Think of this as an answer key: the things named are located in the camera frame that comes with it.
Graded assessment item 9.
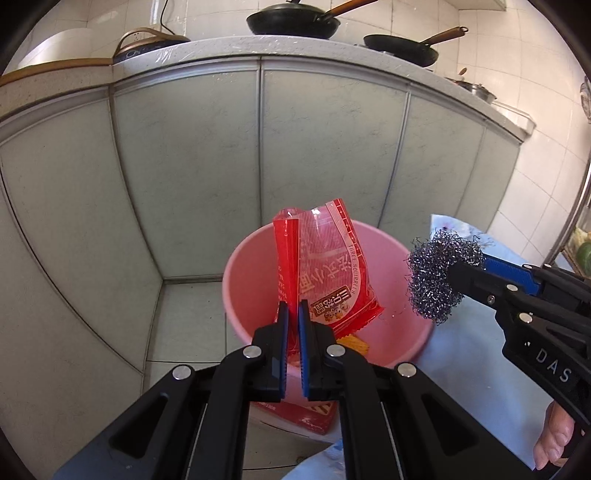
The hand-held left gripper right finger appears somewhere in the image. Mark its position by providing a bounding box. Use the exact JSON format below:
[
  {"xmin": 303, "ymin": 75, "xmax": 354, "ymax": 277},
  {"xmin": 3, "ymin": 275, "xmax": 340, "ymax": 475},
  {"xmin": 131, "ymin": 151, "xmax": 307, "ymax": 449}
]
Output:
[{"xmin": 297, "ymin": 300, "xmax": 541, "ymax": 480}]

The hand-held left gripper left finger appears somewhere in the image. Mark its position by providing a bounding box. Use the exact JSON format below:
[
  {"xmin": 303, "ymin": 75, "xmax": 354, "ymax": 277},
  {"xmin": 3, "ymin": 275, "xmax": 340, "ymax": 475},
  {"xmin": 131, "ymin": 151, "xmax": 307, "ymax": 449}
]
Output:
[{"xmin": 52, "ymin": 302, "xmax": 290, "ymax": 480}]

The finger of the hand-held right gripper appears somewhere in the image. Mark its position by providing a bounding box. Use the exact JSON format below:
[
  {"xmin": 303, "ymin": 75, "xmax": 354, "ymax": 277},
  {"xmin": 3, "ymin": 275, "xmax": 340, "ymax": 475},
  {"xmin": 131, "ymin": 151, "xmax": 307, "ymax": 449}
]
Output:
[
  {"xmin": 447, "ymin": 261, "xmax": 591, "ymax": 344},
  {"xmin": 482, "ymin": 256, "xmax": 591, "ymax": 318}
]

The yellow foam net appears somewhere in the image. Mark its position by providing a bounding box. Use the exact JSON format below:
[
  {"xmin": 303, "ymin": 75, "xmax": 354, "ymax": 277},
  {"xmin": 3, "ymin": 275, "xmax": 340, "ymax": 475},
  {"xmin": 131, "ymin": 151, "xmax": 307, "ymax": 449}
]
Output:
[{"xmin": 336, "ymin": 333, "xmax": 371, "ymax": 358}]

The steel wool scourer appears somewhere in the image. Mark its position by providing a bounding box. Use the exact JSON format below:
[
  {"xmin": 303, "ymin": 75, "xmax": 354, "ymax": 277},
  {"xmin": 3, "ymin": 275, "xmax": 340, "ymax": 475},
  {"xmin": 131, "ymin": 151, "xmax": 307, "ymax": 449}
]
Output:
[{"xmin": 406, "ymin": 229, "xmax": 486, "ymax": 326}]

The pink plastic bucket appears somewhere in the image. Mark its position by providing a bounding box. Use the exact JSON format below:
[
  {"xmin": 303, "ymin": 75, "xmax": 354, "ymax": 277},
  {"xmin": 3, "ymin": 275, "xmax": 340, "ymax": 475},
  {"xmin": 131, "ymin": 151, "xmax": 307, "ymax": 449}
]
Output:
[{"xmin": 222, "ymin": 220, "xmax": 437, "ymax": 403}]

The red snack packet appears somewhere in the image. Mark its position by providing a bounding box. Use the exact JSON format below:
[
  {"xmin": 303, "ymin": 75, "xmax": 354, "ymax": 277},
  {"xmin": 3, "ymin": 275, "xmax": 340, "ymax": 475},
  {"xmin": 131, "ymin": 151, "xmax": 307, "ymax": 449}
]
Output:
[{"xmin": 272, "ymin": 198, "xmax": 385, "ymax": 342}]

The person's right hand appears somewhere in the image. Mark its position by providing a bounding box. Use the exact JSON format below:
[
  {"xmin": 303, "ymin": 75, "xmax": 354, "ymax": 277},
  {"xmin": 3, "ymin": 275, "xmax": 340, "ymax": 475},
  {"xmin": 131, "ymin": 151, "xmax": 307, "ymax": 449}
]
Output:
[{"xmin": 533, "ymin": 401, "xmax": 575, "ymax": 472}]

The red cardboard box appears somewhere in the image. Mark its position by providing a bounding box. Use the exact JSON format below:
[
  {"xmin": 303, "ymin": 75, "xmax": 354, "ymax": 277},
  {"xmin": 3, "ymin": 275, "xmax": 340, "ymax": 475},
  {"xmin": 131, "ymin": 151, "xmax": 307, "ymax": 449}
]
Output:
[{"xmin": 250, "ymin": 401, "xmax": 337, "ymax": 435}]

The metal shelf rack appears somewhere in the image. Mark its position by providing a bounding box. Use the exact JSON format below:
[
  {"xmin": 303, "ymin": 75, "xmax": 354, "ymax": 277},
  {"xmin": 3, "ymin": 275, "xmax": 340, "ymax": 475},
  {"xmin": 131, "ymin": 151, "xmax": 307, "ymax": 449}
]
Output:
[{"xmin": 551, "ymin": 171, "xmax": 591, "ymax": 278}]

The white plastic tray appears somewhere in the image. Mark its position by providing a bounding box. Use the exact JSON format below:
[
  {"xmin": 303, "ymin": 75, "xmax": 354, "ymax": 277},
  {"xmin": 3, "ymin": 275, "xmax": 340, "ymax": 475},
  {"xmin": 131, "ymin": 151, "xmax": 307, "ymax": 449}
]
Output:
[{"xmin": 492, "ymin": 100, "xmax": 536, "ymax": 137}]

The lidded steel pan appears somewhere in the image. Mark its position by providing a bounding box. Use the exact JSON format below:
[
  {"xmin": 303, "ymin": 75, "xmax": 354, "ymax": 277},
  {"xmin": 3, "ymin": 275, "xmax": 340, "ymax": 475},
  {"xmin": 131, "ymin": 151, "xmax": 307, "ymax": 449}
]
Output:
[{"xmin": 455, "ymin": 67, "xmax": 497, "ymax": 103}]

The grey kitchen counter cabinet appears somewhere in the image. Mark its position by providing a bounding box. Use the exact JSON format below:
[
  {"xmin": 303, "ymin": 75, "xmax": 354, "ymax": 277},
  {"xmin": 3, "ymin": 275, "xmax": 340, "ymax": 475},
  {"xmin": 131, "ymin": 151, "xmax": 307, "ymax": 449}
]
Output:
[{"xmin": 0, "ymin": 37, "xmax": 529, "ymax": 480}]

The wooden cutting board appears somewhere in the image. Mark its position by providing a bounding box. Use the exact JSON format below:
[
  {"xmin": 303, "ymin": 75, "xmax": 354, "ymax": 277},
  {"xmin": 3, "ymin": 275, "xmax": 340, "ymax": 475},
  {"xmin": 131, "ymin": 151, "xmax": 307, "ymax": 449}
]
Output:
[{"xmin": 0, "ymin": 58, "xmax": 114, "ymax": 88}]

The black wok with wooden handle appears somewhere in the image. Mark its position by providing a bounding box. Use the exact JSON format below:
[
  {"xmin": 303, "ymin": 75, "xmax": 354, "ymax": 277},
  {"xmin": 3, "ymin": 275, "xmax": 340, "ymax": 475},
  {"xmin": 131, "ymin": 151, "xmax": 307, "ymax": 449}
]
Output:
[
  {"xmin": 363, "ymin": 26, "xmax": 469, "ymax": 68},
  {"xmin": 246, "ymin": 0, "xmax": 379, "ymax": 40}
]

